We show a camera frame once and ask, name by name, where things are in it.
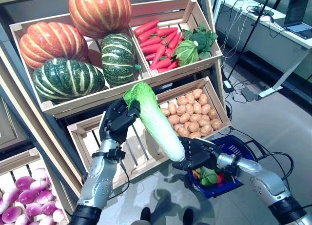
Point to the grey floor box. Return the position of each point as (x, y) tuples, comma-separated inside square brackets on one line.
[(251, 93)]

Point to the purple white turnip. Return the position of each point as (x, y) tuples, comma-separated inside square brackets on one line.
[(46, 220), (41, 186), (34, 209), (11, 214), (45, 197), (58, 204), (58, 215), (3, 206), (23, 220), (28, 197), (11, 195), (24, 183), (39, 173), (48, 208)]

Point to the grey laptop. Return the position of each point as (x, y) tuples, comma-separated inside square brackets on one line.
[(298, 15)]

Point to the red bell pepper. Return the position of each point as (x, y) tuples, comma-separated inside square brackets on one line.
[(220, 178)]

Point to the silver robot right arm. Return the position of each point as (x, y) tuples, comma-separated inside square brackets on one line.
[(263, 181)]

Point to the light green lettuce head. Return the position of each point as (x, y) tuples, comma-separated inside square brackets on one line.
[(186, 53)]

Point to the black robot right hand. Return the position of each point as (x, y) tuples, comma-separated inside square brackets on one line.
[(200, 153)]

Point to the wooden cabbage crate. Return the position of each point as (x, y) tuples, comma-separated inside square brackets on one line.
[(83, 127)]

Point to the blue plastic shopping basket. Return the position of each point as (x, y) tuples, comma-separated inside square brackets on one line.
[(219, 189)]

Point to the wooden display rack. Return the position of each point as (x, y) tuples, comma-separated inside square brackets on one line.
[(219, 83)]

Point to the red carrot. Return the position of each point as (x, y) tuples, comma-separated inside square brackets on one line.
[(150, 56), (151, 42), (175, 40), (169, 37), (169, 53), (161, 64), (146, 27), (151, 49), (158, 54), (147, 35), (162, 70), (173, 65), (167, 31)]

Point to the wooden turnip crate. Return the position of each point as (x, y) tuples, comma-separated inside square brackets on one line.
[(17, 161)]

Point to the brown potato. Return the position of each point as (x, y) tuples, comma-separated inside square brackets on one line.
[(203, 122), (206, 129), (195, 135), (215, 124), (193, 127), (189, 98), (206, 109), (195, 117), (177, 128), (173, 119), (181, 110), (182, 101), (203, 99), (166, 112), (172, 108), (197, 108), (197, 93), (182, 131), (184, 118)]

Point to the green striped pumpkin with stem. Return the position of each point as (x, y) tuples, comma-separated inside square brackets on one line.
[(118, 59)]

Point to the black desk device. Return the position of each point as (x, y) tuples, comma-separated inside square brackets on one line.
[(260, 10)]

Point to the wooden potato crate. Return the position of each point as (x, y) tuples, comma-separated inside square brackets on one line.
[(180, 92)]

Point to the napa cabbage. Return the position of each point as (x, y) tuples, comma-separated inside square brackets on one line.
[(208, 178), (156, 117)]

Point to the black stand pole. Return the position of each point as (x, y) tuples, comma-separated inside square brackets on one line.
[(251, 37)]

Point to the wooden carrot crate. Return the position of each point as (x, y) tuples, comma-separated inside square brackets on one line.
[(190, 72)]

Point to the dark green leafy vegetable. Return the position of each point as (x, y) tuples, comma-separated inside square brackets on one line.
[(204, 37)]

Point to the white desk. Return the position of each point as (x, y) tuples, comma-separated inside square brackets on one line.
[(280, 32)]

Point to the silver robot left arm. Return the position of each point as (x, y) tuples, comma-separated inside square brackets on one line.
[(100, 183)]

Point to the orange round fruit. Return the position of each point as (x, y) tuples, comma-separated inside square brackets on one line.
[(196, 173)]

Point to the silver robot right leg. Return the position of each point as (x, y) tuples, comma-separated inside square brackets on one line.
[(188, 215)]

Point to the orange striped pumpkin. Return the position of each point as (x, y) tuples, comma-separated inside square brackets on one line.
[(100, 12), (51, 44)]

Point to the power adapter brick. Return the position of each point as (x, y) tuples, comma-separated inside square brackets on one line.
[(228, 86)]

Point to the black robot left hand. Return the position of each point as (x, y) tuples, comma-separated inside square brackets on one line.
[(117, 122)]

